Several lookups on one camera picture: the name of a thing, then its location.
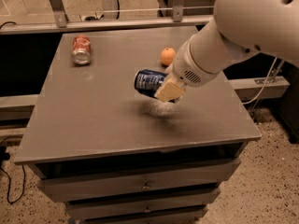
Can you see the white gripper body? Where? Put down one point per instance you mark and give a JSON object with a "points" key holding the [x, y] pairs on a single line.
{"points": [[186, 68]]}

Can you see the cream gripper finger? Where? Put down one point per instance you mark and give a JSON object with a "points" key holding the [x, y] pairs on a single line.
{"points": [[171, 89]]}

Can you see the blue pepsi can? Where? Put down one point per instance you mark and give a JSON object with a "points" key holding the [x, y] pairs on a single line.
{"points": [[147, 82]]}

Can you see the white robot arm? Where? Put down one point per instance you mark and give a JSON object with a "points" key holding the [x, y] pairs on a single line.
{"points": [[239, 30]]}

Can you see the red soda can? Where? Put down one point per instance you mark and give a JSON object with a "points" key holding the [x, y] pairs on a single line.
{"points": [[81, 50]]}

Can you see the orange fruit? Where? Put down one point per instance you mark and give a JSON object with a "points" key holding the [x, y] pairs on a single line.
{"points": [[167, 56]]}

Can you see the grey drawer cabinet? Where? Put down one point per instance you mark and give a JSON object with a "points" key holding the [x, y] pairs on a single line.
{"points": [[90, 120]]}

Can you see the middle grey drawer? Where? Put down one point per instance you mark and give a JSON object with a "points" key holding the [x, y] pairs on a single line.
{"points": [[144, 203]]}

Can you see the grey drawer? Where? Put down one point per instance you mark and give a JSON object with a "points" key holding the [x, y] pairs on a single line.
{"points": [[86, 187], [154, 217], [144, 203]]}

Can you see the bottom grey drawer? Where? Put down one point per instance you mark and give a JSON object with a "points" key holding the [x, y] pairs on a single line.
{"points": [[154, 217]]}

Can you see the top grey drawer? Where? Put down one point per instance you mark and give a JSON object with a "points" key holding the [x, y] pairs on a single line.
{"points": [[86, 187]]}

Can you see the metal railing frame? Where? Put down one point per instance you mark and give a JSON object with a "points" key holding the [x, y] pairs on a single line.
{"points": [[54, 16]]}

